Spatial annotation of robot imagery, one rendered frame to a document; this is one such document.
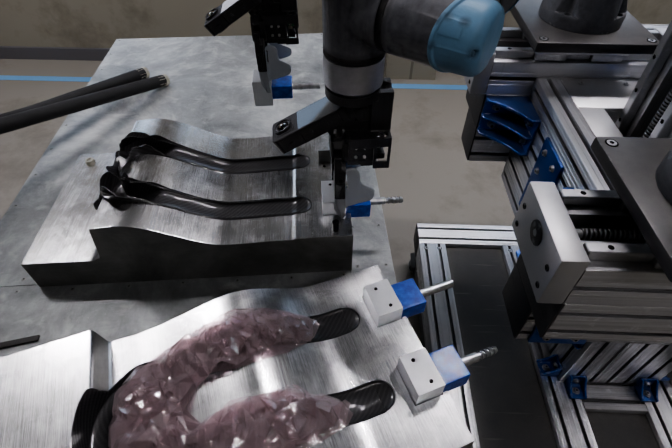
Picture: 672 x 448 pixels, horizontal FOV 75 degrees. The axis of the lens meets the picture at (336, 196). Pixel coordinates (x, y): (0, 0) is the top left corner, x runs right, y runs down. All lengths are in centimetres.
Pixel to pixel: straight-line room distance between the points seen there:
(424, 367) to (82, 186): 65
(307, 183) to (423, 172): 143
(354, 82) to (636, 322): 49
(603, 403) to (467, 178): 112
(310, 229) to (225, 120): 47
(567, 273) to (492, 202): 150
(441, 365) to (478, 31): 38
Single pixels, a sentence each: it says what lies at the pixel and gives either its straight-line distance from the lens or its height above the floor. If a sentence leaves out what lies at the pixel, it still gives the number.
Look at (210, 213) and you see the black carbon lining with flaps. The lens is 73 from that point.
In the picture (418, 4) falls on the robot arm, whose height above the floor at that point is 123.
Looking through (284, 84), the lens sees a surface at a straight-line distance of 90.
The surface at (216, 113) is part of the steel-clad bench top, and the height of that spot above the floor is 80.
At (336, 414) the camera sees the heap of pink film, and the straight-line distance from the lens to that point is 55.
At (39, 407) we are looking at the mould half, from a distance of 61.
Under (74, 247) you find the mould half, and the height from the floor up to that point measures 86.
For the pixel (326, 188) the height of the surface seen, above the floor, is 92.
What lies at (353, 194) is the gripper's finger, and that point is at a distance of 64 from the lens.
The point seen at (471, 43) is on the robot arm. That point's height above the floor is 121.
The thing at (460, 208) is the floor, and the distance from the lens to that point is 200.
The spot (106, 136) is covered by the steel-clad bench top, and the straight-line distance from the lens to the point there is 111.
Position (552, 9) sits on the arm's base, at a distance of 98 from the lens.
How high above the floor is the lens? 140
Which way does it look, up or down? 45 degrees down
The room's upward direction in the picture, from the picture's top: straight up
